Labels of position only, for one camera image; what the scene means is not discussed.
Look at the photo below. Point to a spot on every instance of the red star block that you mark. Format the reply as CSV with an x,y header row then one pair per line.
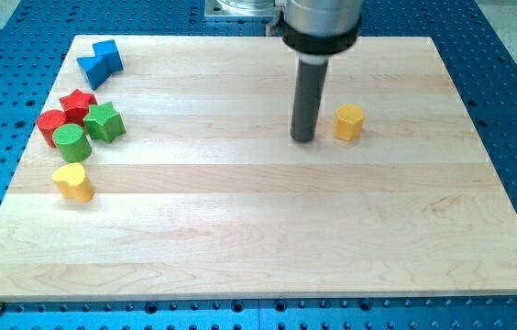
x,y
76,106

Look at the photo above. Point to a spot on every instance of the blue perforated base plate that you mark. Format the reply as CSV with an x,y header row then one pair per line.
x,y
33,44

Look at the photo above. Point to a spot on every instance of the light wooden board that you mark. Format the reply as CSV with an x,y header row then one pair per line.
x,y
206,196

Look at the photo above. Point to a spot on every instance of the green cylinder block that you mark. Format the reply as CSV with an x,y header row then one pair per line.
x,y
71,141

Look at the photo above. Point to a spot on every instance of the blue triangle block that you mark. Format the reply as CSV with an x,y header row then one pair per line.
x,y
94,70

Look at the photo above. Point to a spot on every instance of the green star block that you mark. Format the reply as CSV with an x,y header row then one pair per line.
x,y
103,122

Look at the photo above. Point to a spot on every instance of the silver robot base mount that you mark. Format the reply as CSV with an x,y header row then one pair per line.
x,y
225,9

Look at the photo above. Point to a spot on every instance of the blue cube block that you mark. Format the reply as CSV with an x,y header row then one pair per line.
x,y
108,50

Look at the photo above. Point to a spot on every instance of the yellow heart block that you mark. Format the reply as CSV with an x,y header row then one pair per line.
x,y
73,182

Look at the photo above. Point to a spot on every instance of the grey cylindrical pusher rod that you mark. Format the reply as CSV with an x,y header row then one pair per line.
x,y
310,83

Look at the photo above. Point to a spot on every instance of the red cylinder block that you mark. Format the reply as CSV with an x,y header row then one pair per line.
x,y
48,122

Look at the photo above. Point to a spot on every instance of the yellow hexagon block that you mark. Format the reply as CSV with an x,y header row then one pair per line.
x,y
348,122

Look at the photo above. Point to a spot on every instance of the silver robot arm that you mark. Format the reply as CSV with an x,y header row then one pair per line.
x,y
316,30

